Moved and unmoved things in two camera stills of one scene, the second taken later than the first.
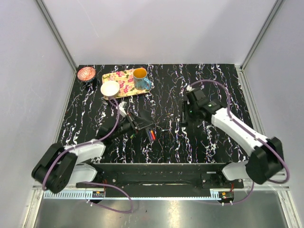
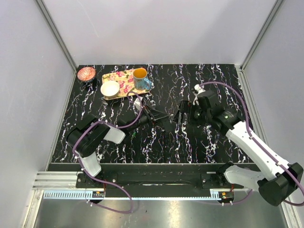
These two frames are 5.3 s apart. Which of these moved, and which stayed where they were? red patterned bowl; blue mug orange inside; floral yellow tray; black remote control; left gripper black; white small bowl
Moved: left gripper black; black remote control
Stayed: red patterned bowl; white small bowl; blue mug orange inside; floral yellow tray
